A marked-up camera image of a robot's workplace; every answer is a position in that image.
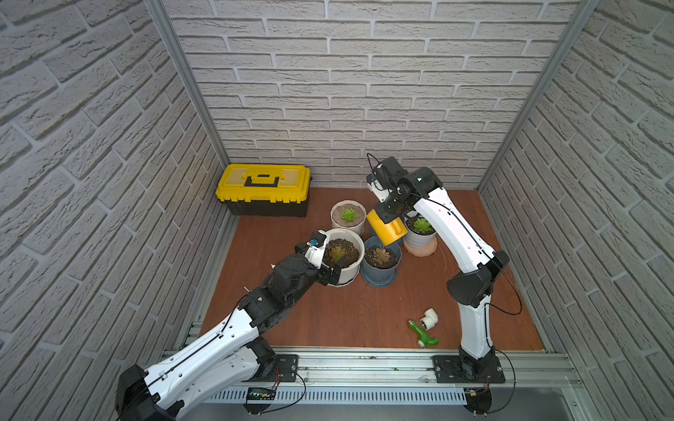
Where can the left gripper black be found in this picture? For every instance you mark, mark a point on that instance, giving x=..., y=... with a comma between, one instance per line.
x=324, y=272

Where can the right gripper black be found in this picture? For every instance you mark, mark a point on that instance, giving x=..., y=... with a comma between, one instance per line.
x=384, y=217

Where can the white pot green succulent right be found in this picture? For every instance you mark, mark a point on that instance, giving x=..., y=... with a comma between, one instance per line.
x=420, y=232

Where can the green pipe fitting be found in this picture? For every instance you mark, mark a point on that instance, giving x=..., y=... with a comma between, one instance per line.
x=424, y=339

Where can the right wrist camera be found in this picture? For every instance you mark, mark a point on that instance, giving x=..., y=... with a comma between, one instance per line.
x=377, y=183

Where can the white pot green succulent back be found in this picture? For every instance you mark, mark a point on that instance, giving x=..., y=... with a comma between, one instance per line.
x=349, y=214

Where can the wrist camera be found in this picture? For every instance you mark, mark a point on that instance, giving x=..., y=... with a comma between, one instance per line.
x=377, y=183
x=316, y=248

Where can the right controller board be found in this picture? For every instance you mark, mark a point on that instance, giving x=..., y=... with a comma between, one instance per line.
x=478, y=401

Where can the blue pot succulent front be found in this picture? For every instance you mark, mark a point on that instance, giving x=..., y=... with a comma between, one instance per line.
x=380, y=263

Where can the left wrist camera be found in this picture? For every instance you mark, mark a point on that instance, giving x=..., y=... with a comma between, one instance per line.
x=316, y=248

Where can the white pot green succulent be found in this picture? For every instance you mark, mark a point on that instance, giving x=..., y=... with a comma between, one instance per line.
x=349, y=214
x=420, y=232

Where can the left controller board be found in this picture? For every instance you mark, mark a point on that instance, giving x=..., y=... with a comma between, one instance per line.
x=259, y=399

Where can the yellow black toolbox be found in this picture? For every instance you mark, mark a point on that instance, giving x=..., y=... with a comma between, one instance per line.
x=265, y=190

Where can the controller board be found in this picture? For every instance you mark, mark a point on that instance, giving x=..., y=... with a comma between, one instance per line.
x=478, y=401
x=259, y=399

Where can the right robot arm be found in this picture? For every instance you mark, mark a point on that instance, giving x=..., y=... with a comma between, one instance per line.
x=399, y=192

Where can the yellow watering can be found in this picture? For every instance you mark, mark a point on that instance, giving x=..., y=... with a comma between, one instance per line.
x=388, y=233

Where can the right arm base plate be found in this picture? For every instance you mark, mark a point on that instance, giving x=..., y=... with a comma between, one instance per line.
x=463, y=369

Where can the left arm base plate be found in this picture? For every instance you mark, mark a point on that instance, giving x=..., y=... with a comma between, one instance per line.
x=283, y=368

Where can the large white pot succulent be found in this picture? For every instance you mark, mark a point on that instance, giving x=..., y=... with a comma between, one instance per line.
x=345, y=246

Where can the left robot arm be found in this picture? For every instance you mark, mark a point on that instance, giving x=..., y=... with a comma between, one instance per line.
x=233, y=351

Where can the aluminium rail frame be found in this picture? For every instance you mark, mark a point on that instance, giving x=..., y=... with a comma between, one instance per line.
x=380, y=375

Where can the white pipe elbow fitting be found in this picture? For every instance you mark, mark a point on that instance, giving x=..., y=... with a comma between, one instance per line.
x=430, y=319

